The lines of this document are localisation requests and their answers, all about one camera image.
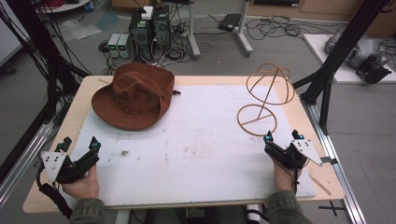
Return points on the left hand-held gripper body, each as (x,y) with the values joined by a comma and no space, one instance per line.
(73,171)

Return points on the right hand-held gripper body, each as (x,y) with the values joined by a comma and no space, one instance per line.
(289,155)

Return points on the person's left hand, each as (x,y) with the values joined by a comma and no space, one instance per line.
(82,188)

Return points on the person's right hand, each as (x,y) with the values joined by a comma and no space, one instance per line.
(283,179)

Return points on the thin wooden stick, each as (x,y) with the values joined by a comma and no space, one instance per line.
(320,184)

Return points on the brown felt hat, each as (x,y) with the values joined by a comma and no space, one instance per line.
(137,99)

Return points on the white table leg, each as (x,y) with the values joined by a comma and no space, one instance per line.
(123,217)

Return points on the white cylinder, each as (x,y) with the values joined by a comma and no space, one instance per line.
(252,214)

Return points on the white foam mat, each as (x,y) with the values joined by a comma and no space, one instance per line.
(199,161)

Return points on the white floor board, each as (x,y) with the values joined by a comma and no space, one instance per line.
(342,73)

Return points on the small dark toggle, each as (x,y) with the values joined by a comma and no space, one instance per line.
(176,92)

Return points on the black device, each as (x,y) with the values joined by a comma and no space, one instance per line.
(372,70)

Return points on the grey power supply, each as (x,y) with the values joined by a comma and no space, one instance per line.
(124,46)
(113,45)

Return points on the white metal stand leg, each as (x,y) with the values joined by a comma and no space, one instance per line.
(193,34)
(244,34)

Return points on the grey rounded device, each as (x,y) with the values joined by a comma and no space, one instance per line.
(362,49)

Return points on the clear plastic sheet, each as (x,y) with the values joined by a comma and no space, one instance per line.
(79,29)

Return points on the black computer tower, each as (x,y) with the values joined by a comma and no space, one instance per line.
(140,37)
(162,31)

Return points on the flat black box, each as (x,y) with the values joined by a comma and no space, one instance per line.
(229,22)

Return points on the white panel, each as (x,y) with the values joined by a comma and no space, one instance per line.
(9,34)

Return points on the blue sheet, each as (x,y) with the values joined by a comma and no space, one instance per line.
(107,20)

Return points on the round white table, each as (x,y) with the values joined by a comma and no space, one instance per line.
(68,6)

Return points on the blue tape roll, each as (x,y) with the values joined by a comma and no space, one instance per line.
(89,6)

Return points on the small white box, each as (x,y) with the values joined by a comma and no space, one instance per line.
(147,12)

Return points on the aluminium rail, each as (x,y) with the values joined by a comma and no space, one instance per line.
(28,155)
(336,161)

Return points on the small grey metal bracket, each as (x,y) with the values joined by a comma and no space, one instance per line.
(329,160)

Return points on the black metal frame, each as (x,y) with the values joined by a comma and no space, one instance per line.
(40,46)
(336,53)

